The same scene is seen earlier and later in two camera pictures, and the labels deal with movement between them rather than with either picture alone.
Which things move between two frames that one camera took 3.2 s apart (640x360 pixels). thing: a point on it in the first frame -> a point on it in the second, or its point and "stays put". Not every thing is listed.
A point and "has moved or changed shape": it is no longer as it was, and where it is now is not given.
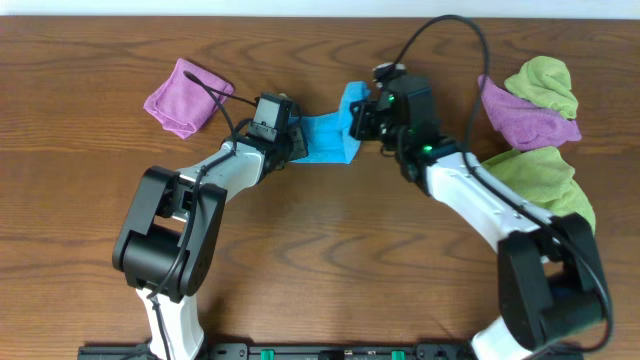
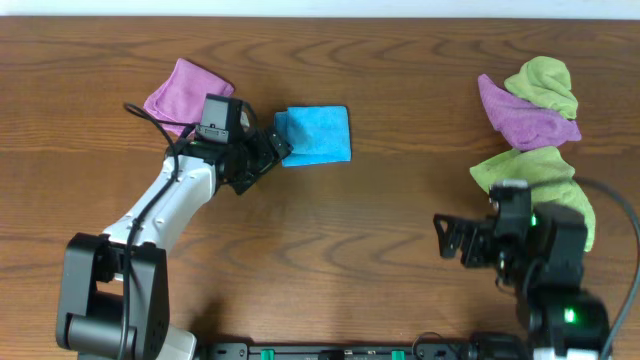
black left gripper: [296, 133] -> [268, 157]
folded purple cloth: [180, 103] stays put
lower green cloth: [544, 177] stays put
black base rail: [406, 351] stays put
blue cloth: [328, 137] has moved or changed shape
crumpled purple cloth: [524, 124] stays put
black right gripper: [361, 112] -> [478, 233]
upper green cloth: [545, 81] stays put
